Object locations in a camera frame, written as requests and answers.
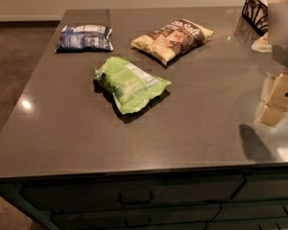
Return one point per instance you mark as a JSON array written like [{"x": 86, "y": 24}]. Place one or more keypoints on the blue chip bag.
[{"x": 84, "y": 38}]

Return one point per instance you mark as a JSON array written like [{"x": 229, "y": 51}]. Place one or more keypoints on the lower grey cabinet drawer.
[{"x": 136, "y": 217}]

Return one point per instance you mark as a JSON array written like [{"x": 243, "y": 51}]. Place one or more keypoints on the brown and cream chip bag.
[{"x": 172, "y": 40}]

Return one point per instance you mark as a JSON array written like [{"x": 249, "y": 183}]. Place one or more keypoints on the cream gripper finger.
[{"x": 274, "y": 99}]

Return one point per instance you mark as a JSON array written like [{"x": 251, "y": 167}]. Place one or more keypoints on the cream packet beside basket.
[{"x": 262, "y": 45}]

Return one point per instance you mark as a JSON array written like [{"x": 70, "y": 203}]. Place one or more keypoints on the black wire basket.
[{"x": 255, "y": 12}]

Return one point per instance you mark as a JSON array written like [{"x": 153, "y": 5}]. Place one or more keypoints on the right grey cabinet drawer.
[{"x": 264, "y": 186}]

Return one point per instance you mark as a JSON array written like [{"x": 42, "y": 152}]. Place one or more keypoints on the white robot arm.
[{"x": 278, "y": 33}]

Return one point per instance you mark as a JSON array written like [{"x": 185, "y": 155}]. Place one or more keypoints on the upper grey cabinet drawer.
[{"x": 134, "y": 193}]

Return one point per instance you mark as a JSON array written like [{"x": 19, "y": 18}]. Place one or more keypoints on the green rice chip bag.
[{"x": 131, "y": 87}]

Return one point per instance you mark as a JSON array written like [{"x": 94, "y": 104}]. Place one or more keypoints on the grey cabinet drawer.
[
  {"x": 264, "y": 186},
  {"x": 136, "y": 217},
  {"x": 134, "y": 193}
]

